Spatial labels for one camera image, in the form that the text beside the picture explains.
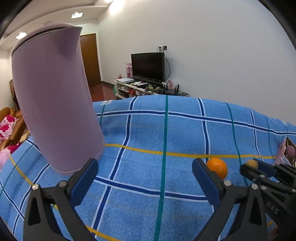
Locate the small yellow longan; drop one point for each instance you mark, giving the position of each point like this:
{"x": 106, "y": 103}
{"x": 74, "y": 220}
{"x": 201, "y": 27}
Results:
{"x": 252, "y": 163}

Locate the purple round radish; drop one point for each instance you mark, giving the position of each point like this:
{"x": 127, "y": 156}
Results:
{"x": 290, "y": 153}

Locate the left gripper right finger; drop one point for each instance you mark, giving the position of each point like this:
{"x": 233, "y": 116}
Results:
{"x": 250, "y": 220}

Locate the orange leather sofa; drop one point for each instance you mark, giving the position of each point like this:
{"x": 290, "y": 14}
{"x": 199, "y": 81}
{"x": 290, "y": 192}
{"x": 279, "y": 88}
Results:
{"x": 12, "y": 127}

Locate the white tv stand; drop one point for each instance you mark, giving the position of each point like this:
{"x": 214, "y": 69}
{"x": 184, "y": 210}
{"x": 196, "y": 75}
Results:
{"x": 126, "y": 88}

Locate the pink metal tin box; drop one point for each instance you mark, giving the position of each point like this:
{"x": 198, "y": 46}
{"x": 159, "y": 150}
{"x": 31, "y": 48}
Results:
{"x": 281, "y": 159}

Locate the orange tangerine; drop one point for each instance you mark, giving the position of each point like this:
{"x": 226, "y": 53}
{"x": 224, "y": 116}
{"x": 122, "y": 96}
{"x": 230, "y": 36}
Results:
{"x": 218, "y": 166}

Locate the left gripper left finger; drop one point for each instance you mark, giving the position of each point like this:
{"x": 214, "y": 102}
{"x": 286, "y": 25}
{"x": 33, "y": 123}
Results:
{"x": 40, "y": 222}

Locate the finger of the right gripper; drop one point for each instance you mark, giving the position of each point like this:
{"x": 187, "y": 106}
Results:
{"x": 263, "y": 182}
{"x": 283, "y": 173}

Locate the black television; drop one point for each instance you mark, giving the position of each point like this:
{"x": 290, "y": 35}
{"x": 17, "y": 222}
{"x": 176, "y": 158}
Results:
{"x": 148, "y": 66}

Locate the brown wooden door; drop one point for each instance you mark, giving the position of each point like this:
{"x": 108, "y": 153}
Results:
{"x": 90, "y": 59}

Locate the blue plaid tablecloth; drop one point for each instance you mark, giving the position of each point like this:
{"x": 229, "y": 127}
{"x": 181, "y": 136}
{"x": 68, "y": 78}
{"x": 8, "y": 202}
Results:
{"x": 145, "y": 188}

